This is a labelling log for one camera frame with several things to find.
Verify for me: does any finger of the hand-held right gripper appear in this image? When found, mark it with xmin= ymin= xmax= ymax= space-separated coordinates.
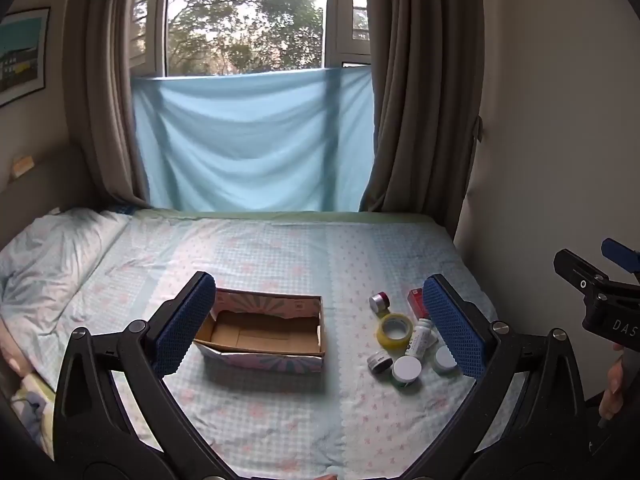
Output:
xmin=553 ymin=248 xmax=610 ymax=302
xmin=601 ymin=238 xmax=640 ymax=277

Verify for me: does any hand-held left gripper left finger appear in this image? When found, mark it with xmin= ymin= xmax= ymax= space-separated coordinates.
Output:
xmin=54 ymin=271 xmax=227 ymax=467

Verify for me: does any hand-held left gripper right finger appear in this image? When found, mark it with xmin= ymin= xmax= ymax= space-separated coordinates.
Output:
xmin=399 ymin=274 xmax=587 ymax=477

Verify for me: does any white jar with green label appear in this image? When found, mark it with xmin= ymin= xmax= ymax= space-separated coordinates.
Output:
xmin=432 ymin=346 xmax=459 ymax=374

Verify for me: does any white plastic bottle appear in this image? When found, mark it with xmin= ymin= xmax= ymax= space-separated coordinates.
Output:
xmin=404 ymin=318 xmax=439 ymax=359

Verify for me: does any red carton box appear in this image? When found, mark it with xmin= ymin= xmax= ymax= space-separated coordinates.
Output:
xmin=406 ymin=288 xmax=427 ymax=320

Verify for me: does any yellow tape roll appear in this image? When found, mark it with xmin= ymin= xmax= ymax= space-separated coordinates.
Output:
xmin=376 ymin=313 xmax=414 ymax=353

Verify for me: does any green striped white-lid jar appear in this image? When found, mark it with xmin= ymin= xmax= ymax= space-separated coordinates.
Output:
xmin=391 ymin=356 xmax=424 ymax=390

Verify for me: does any cardboard box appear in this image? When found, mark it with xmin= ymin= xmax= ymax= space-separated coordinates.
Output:
xmin=193 ymin=288 xmax=328 ymax=376

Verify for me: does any white jar with dark base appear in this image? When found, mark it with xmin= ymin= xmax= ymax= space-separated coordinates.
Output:
xmin=367 ymin=351 xmax=394 ymax=375

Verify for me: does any person's right hand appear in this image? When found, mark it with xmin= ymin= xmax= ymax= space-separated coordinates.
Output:
xmin=598 ymin=345 xmax=627 ymax=422

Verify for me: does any light patterned pillow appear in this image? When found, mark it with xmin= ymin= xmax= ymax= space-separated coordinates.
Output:
xmin=0 ymin=207 xmax=132 ymax=322

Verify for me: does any colourful crumpled cloth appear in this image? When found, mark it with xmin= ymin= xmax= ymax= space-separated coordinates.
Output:
xmin=10 ymin=374 xmax=57 ymax=461

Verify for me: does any light blue hanging cloth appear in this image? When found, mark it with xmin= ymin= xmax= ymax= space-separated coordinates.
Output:
xmin=131 ymin=66 xmax=377 ymax=212

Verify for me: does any brown curtain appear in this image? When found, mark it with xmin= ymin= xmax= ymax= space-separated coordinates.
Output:
xmin=62 ymin=0 xmax=173 ymax=209
xmin=358 ymin=0 xmax=487 ymax=241

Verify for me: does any window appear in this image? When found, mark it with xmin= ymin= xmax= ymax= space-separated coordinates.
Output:
xmin=129 ymin=0 xmax=374 ymax=80

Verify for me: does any framed wall poster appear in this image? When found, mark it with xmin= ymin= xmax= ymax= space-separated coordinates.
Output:
xmin=0 ymin=7 xmax=52 ymax=107

